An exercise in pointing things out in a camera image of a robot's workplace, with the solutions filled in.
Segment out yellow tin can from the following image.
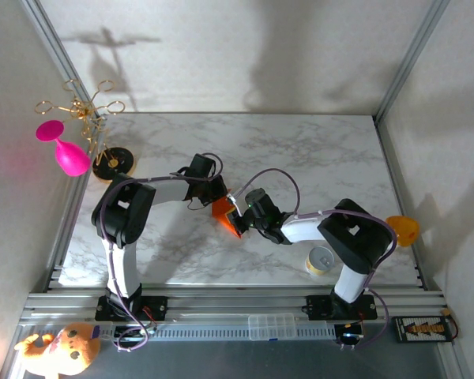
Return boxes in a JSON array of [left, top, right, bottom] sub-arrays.
[[304, 246, 336, 277]]

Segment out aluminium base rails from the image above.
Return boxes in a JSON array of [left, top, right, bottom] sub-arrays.
[[19, 290, 450, 328]]

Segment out clear plastic organizer box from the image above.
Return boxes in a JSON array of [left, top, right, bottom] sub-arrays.
[[247, 313, 297, 341]]

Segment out orange and white goblet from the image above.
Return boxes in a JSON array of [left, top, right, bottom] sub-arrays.
[[386, 215, 421, 249]]

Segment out pink wine glass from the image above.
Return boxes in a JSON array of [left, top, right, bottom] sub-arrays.
[[35, 119, 92, 178]]

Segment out orange plush toy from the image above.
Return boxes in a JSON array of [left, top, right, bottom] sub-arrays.
[[13, 321, 103, 377]]

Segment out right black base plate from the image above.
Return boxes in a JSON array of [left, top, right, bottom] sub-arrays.
[[307, 294, 378, 321]]

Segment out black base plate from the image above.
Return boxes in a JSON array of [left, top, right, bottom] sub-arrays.
[[95, 295, 169, 321], [307, 294, 378, 321]]

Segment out gold wire glass rack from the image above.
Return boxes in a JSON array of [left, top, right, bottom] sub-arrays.
[[34, 78, 137, 183]]

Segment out grey slotted cable duct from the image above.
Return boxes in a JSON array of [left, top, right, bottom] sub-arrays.
[[112, 320, 339, 343]]

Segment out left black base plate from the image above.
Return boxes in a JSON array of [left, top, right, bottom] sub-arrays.
[[95, 295, 169, 321]]

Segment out aluminium side rail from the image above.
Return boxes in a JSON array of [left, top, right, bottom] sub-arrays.
[[45, 116, 110, 293], [373, 114, 434, 291]]

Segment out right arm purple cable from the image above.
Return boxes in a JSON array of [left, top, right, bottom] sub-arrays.
[[231, 168, 399, 351]]

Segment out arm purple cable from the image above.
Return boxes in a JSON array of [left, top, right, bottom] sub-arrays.
[[231, 168, 399, 351], [92, 152, 225, 354]]

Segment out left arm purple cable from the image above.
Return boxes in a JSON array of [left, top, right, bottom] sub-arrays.
[[92, 152, 225, 354]]

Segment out aluminium corner post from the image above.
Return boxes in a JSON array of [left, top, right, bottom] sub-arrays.
[[18, 0, 108, 122], [373, 0, 452, 122]]

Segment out yellow plug with black wire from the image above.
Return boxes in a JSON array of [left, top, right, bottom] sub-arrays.
[[440, 310, 461, 341]]

